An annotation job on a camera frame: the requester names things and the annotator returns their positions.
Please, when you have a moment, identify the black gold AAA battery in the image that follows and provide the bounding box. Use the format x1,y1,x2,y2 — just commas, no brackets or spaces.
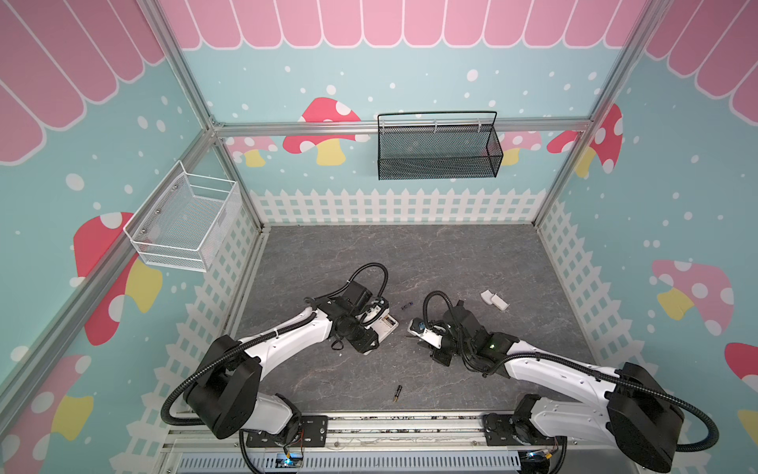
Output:
393,385,403,403

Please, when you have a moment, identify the white battery cover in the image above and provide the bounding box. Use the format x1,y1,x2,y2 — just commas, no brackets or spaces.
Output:
481,290,495,305
491,294,509,311

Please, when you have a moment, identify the white air conditioner remote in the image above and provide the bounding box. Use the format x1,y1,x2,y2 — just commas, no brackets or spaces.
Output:
371,314,399,344

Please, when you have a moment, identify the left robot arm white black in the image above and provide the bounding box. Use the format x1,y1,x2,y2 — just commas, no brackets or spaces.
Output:
182,282,398,446

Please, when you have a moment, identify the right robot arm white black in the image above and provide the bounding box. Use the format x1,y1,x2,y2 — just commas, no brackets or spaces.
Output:
409,304,684,473

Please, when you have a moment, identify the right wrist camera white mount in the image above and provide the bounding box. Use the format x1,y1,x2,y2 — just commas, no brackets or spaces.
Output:
408,318,442,349

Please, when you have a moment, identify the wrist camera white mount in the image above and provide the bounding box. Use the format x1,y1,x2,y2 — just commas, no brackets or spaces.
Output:
359,297,390,326
408,318,442,349

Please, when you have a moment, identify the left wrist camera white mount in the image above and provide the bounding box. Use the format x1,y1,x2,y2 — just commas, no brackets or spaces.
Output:
359,297,390,326

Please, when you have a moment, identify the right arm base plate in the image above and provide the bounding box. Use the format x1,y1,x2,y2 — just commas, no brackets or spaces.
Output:
482,413,560,448

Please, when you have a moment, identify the aluminium front rail frame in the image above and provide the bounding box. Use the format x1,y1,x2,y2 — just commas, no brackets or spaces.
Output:
153,412,641,473

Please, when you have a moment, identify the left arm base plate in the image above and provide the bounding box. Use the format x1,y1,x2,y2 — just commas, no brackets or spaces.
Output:
245,415,329,450

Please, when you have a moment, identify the black mesh wall basket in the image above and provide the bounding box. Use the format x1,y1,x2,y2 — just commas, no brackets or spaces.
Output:
376,111,505,181

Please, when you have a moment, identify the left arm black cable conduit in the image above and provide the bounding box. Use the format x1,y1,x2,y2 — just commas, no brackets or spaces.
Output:
160,310,318,428

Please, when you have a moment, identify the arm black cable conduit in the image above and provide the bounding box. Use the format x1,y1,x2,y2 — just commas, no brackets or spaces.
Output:
160,310,318,428
484,352,720,453

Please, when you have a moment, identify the white wire wall basket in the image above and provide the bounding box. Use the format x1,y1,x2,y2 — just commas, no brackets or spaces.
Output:
124,162,242,273

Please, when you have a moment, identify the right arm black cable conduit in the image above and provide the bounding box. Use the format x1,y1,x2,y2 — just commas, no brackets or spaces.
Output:
484,352,720,453

